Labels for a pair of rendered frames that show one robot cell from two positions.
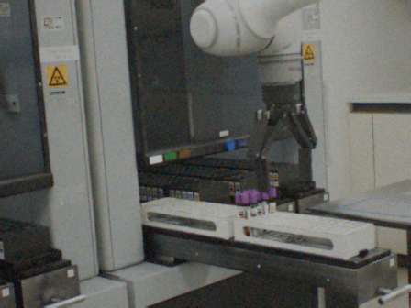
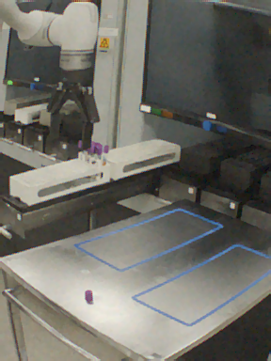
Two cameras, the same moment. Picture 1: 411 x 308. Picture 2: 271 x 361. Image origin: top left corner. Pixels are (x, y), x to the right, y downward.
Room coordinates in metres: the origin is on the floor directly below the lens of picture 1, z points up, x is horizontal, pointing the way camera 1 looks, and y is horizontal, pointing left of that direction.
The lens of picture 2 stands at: (1.73, -1.57, 1.33)
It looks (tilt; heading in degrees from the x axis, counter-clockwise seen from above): 19 degrees down; 85
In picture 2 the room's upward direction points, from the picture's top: 4 degrees clockwise
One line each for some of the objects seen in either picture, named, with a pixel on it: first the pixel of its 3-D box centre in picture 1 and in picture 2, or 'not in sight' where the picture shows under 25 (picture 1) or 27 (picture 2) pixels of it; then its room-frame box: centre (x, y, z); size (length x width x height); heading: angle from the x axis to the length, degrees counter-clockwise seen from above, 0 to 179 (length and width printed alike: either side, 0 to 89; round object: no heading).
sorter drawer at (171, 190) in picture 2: not in sight; (232, 169); (2.22, 0.14, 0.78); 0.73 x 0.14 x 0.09; 44
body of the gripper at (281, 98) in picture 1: (281, 105); (73, 84); (1.68, -0.17, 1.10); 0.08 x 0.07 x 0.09; 134
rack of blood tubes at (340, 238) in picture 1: (301, 236); (59, 181); (1.65, -0.19, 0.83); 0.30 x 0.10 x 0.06; 44
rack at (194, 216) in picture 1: (194, 219); (137, 159); (1.88, 0.02, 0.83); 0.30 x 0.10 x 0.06; 44
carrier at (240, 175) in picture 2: (252, 187); (236, 175); (2.16, -0.13, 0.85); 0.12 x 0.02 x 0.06; 133
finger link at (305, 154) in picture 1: (305, 165); (87, 135); (1.72, -0.22, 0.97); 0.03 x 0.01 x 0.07; 44
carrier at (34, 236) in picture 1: (25, 245); (73, 124); (1.67, 0.38, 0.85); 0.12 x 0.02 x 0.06; 134
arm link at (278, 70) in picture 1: (279, 70); (75, 59); (1.68, -0.17, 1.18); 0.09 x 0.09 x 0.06
